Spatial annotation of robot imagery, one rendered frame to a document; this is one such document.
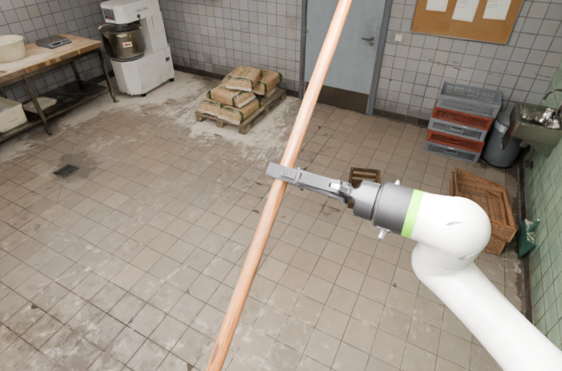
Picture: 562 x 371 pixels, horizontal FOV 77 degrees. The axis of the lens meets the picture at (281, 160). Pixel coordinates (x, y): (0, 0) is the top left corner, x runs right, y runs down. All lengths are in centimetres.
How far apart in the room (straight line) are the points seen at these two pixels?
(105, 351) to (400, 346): 199
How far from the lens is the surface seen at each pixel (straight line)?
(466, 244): 68
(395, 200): 67
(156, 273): 317
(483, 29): 464
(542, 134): 381
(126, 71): 575
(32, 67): 514
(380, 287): 303
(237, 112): 454
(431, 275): 78
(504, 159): 465
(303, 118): 78
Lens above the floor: 244
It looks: 36 degrees down
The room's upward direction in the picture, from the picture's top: straight up
